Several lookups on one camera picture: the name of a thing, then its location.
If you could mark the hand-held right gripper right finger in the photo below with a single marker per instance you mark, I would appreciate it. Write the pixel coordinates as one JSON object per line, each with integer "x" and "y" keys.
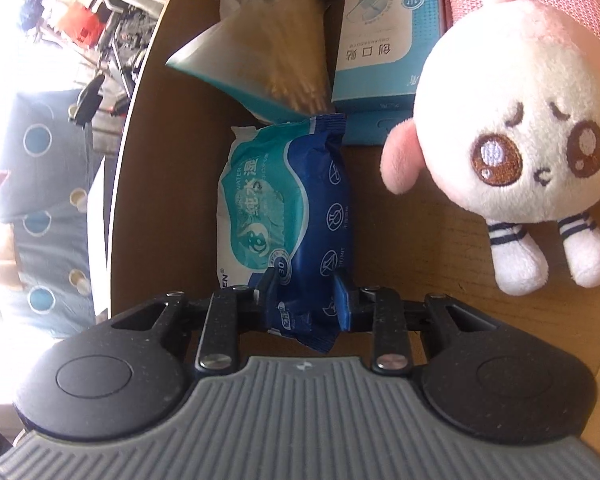
{"x": 347, "y": 305}

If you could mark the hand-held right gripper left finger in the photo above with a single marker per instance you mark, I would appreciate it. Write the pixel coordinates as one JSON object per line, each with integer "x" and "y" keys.
{"x": 272, "y": 310}

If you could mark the brown cardboard box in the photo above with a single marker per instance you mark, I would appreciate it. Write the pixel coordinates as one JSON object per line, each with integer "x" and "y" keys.
{"x": 405, "y": 240}

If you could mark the blue wet wipes pack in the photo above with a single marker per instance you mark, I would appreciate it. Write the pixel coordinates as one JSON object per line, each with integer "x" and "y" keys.
{"x": 280, "y": 200}

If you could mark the pink white plush bunny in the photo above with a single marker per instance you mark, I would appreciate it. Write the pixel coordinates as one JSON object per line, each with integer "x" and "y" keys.
{"x": 520, "y": 135}

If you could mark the cotton swab bag teal strip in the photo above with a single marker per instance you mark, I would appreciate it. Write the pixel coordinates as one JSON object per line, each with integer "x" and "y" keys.
{"x": 270, "y": 55}

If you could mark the blue white plaster box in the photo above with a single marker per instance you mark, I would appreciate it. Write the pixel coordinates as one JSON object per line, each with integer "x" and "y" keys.
{"x": 380, "y": 50}

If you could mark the dark blue dotted cloth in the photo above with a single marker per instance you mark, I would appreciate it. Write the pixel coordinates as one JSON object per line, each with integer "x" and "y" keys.
{"x": 45, "y": 185}

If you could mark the red crate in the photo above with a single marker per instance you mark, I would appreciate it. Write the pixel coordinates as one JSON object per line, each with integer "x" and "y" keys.
{"x": 80, "y": 22}

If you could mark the pink knitted cloth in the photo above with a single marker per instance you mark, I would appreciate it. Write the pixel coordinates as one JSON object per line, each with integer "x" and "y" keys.
{"x": 555, "y": 0}

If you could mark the hanging dark blue garment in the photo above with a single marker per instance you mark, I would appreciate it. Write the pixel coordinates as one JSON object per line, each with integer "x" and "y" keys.
{"x": 34, "y": 0}

